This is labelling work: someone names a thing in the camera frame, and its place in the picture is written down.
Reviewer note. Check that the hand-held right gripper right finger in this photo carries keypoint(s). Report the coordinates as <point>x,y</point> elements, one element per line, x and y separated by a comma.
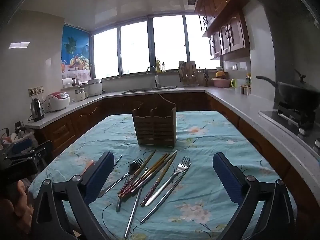
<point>227,177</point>

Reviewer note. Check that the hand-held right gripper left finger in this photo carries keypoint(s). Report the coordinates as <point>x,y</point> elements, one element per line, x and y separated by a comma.
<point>98,177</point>

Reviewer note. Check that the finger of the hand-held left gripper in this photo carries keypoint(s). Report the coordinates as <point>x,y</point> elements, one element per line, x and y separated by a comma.
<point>41,150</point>
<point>22,145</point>

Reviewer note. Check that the metal spoon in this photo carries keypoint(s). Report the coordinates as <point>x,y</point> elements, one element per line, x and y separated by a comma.
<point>112,186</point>

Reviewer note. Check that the dark metal fork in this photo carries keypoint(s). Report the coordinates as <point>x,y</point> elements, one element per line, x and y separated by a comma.
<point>139,163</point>

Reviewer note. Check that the wooden chopstick patterned end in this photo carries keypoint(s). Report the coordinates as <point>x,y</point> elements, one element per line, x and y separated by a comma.
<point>156,183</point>
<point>143,164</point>
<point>152,168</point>

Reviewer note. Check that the silver metal fork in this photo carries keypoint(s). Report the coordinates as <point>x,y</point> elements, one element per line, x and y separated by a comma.
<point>172,177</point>

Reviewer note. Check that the bundle of wooden chopsticks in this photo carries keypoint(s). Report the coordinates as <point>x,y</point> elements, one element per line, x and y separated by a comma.
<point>163,163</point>

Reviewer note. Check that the wooden utensil holder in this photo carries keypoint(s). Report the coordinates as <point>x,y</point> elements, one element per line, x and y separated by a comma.
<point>153,130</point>

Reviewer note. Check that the person's left hand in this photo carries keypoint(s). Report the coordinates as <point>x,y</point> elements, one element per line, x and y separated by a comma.
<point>15,207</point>

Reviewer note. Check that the steel electric kettle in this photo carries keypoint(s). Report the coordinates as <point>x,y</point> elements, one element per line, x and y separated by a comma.
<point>37,110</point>

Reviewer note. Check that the blue floral tablecloth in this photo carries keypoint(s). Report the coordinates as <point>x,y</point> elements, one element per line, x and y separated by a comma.
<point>200,142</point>

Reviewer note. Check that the red white rice cooker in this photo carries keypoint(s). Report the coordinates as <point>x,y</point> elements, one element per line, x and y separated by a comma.
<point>57,101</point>

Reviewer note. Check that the small white electric kettle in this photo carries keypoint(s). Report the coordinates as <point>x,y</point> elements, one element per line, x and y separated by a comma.
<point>80,96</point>

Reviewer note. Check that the wooden base cabinets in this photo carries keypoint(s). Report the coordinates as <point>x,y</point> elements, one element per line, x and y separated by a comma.
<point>120,105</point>

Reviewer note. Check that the grey kitchen countertop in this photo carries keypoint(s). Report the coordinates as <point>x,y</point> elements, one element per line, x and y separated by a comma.
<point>225,97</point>

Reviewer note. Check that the white electric cooker pot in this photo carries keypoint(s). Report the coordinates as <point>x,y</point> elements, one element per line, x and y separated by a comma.
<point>95,87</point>

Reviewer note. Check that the gas stove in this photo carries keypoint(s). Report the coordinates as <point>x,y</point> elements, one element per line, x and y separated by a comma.
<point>292,120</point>

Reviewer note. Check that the spice jar set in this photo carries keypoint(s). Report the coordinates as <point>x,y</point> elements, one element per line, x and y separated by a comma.
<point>245,90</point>

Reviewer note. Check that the green cup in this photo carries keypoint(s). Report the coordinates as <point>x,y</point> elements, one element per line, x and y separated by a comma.
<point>233,83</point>

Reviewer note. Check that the pink basin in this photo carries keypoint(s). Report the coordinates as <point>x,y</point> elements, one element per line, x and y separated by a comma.
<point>221,83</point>

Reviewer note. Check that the steel sink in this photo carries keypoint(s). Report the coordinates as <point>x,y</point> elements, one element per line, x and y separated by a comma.
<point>140,90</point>

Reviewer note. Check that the sauce bottle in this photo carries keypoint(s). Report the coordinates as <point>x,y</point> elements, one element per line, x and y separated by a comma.
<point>248,79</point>

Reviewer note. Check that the yellow bowl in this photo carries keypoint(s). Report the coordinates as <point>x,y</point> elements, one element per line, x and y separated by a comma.
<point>221,74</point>

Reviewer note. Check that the white bowl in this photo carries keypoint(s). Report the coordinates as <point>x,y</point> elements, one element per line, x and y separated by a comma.
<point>219,68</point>

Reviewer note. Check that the black wok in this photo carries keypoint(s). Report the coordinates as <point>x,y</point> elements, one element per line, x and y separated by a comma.
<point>297,92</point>

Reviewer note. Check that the wooden cutting board rack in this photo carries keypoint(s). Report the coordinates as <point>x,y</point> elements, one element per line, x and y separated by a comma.
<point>188,73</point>

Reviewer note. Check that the chrome faucet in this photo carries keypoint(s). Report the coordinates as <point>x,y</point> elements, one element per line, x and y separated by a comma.
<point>155,77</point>

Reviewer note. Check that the clear glass bottle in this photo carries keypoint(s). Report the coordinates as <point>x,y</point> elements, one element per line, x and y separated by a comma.
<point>163,67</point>

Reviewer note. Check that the kitchen window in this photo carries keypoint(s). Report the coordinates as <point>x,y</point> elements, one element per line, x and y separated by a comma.
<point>135,47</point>

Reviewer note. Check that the ceiling vent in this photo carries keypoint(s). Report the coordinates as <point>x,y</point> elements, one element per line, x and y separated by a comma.
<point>192,0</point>

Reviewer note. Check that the range hood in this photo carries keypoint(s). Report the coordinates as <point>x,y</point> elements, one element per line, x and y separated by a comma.
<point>287,2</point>

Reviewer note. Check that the wall socket strip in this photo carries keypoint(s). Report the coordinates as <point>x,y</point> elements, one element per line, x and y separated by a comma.
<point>36,90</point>

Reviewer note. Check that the fruit wall poster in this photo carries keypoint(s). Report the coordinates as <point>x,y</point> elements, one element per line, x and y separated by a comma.
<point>75,45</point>

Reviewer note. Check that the grey wall socket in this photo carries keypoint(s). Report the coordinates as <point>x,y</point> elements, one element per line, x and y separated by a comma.
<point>234,67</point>

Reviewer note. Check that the wooden wall cabinets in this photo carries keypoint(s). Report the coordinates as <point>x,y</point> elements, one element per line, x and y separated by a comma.
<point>225,30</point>

